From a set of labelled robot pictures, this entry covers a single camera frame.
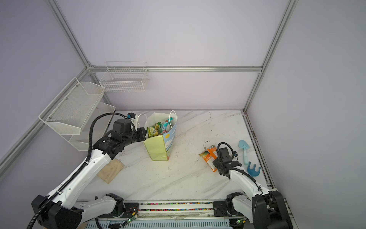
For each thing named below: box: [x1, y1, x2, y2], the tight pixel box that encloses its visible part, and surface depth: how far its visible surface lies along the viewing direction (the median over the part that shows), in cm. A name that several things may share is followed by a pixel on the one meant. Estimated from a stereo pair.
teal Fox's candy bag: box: [159, 117, 174, 136], surface depth 82 cm
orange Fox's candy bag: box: [198, 145, 218, 173], surface depth 92 cm
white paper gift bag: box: [143, 109, 178, 162], surface depth 84 cm
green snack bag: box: [146, 121, 163, 138], surface depth 84 cm
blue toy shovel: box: [238, 139, 251, 166], surface depth 98 cm
